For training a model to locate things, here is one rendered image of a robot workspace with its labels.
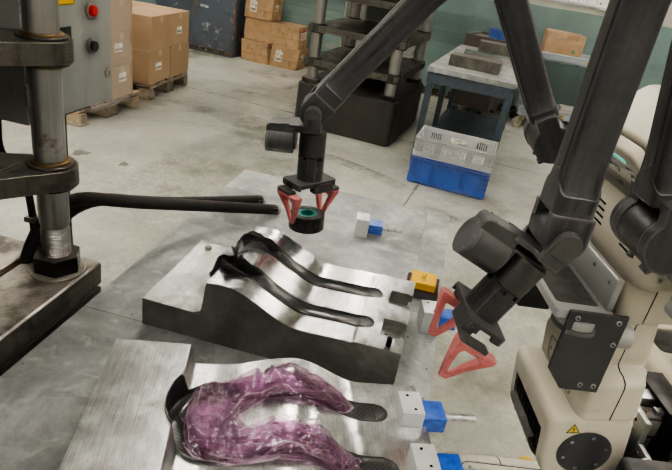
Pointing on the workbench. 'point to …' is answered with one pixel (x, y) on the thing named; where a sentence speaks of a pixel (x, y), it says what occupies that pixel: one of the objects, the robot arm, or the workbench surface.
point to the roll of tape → (308, 220)
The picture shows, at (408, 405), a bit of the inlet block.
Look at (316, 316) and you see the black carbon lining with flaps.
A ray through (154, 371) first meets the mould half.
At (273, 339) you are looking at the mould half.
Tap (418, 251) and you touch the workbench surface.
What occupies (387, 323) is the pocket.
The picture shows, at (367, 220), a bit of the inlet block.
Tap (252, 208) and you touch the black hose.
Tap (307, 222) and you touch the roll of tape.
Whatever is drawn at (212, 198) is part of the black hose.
